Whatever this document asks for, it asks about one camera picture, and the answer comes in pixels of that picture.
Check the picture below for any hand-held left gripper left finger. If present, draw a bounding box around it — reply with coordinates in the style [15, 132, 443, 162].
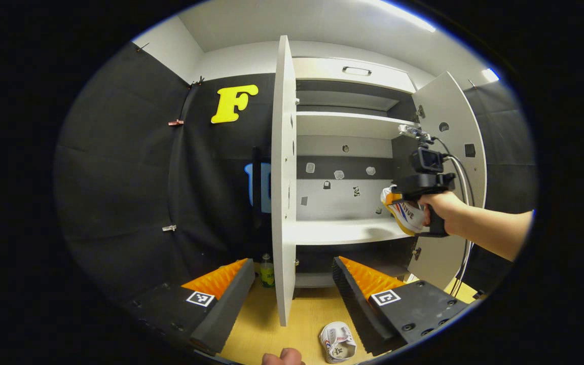
[122, 258, 256, 356]

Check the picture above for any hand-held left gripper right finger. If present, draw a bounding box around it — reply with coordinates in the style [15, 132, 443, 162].
[332, 256, 472, 356]

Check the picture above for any white shoe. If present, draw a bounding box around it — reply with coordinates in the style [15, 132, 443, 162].
[319, 322, 357, 364]
[381, 185, 427, 237]

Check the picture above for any white shoe cabinet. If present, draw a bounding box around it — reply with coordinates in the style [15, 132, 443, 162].
[292, 57, 424, 288]

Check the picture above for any white cabinet drawer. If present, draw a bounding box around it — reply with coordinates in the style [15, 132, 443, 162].
[292, 57, 418, 94]

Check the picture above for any green drink bottle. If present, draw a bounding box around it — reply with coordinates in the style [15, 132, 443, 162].
[260, 253, 276, 288]

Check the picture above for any black backdrop cloth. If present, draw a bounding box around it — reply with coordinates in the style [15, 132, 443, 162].
[462, 80, 538, 292]
[54, 42, 277, 305]

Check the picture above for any long ceiling light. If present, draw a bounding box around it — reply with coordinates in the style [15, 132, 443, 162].
[373, 0, 437, 32]

